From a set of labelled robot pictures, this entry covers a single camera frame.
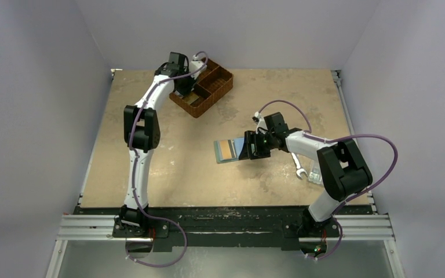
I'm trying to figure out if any teal card holder wallet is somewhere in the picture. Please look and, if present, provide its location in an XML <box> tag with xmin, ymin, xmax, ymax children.
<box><xmin>213</xmin><ymin>137</ymin><xmax>245</xmax><ymax>164</ymax></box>

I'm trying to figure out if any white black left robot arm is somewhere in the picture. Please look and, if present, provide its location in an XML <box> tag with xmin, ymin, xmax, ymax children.
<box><xmin>117</xmin><ymin>51</ymin><xmax>209</xmax><ymax>237</ymax></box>

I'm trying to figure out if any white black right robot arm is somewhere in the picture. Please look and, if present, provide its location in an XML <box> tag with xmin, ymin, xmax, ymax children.
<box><xmin>238</xmin><ymin>112</ymin><xmax>373</xmax><ymax>236</ymax></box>

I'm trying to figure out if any brown woven divided basket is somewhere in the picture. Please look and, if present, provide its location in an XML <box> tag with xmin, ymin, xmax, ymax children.
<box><xmin>169</xmin><ymin>59</ymin><xmax>234</xmax><ymax>118</ymax></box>

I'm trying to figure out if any silver wrench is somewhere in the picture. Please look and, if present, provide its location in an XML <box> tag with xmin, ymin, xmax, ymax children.
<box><xmin>291</xmin><ymin>153</ymin><xmax>308</xmax><ymax>180</ymax></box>

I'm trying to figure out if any clear plastic box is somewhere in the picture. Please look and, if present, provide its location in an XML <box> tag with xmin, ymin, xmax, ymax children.
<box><xmin>308</xmin><ymin>160</ymin><xmax>323</xmax><ymax>186</ymax></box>

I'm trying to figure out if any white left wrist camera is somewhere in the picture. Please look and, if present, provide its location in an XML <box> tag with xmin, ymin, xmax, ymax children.
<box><xmin>188</xmin><ymin>56</ymin><xmax>207</xmax><ymax>80</ymax></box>

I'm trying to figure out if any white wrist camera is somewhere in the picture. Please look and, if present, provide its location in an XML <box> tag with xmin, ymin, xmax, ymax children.
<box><xmin>252</xmin><ymin>111</ymin><xmax>268</xmax><ymax>134</ymax></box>
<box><xmin>188</xmin><ymin>56</ymin><xmax>207</xmax><ymax>80</ymax></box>

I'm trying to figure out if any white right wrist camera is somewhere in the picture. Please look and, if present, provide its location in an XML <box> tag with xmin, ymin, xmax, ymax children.
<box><xmin>252</xmin><ymin>111</ymin><xmax>268</xmax><ymax>134</ymax></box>

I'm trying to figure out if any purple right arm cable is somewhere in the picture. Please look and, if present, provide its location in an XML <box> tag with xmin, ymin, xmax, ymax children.
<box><xmin>255</xmin><ymin>100</ymin><xmax>399</xmax><ymax>262</ymax></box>

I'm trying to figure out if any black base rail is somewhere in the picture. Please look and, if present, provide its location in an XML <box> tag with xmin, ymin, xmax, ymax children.
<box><xmin>73</xmin><ymin>205</ymin><xmax>373</xmax><ymax>255</ymax></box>

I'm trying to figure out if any aluminium frame rail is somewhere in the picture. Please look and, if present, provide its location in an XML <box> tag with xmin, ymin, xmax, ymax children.
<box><xmin>45</xmin><ymin>214</ymin><xmax>118</xmax><ymax>278</ymax></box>

